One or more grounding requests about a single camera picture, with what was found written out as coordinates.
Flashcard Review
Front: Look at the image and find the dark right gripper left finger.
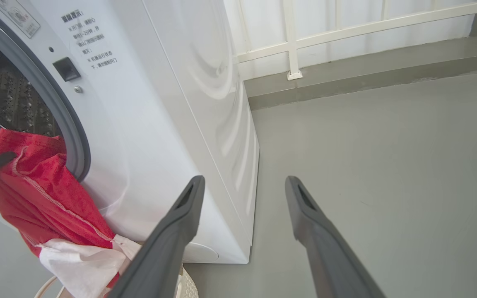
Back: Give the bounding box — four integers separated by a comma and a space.
106, 175, 206, 298

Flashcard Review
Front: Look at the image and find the white metal railing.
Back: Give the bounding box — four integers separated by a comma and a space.
230, 0, 477, 81

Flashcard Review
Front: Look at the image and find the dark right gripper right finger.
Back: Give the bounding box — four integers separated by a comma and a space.
285, 176, 386, 298

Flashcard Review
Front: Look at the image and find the white front-load washing machine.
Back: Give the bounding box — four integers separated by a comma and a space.
0, 0, 260, 264

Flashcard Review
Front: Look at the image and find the cream perforated laundry basket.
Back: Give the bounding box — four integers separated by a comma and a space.
34, 267, 200, 298

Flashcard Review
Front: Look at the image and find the red garment with white trim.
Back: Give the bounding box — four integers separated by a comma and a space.
0, 128, 144, 298

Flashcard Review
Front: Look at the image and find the black door latch socket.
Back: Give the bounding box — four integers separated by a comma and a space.
52, 56, 81, 82

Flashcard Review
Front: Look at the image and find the grey warning sticker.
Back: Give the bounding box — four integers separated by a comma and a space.
0, 0, 41, 39

